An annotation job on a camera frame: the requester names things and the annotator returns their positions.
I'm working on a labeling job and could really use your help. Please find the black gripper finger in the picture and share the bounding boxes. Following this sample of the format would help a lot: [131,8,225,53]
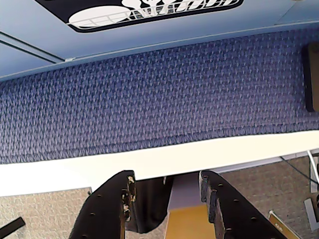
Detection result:
[69,170,138,239]
[198,170,291,239]

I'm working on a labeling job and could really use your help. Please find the black and white sign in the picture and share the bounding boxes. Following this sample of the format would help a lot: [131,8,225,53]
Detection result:
[34,0,245,33]

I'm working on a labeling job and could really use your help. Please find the black flat strip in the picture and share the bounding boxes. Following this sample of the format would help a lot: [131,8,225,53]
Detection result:
[0,217,25,235]

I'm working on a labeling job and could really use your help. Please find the brass metal bar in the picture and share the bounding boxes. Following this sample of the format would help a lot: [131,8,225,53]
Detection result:
[267,210,301,239]

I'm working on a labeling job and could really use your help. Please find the white board edge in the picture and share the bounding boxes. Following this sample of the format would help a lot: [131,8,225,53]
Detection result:
[0,129,319,197]

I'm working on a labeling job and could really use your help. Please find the blue woven fabric panel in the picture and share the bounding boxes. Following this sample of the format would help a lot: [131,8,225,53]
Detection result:
[0,26,319,165]

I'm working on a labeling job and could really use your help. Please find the yellow wooden panel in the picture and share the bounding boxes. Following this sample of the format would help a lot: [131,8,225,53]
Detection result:
[165,205,218,239]

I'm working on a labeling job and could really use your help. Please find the dark rectangular box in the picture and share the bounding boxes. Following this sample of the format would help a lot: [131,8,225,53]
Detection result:
[301,42,319,113]

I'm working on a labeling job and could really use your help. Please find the thin dark cable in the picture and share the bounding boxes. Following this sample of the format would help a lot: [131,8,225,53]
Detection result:
[280,156,319,191]

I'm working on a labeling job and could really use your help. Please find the grey metal bracket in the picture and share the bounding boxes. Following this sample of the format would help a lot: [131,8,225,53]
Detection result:
[303,197,319,233]

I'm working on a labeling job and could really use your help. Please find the white cable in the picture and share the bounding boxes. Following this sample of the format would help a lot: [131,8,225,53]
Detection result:
[306,149,319,186]

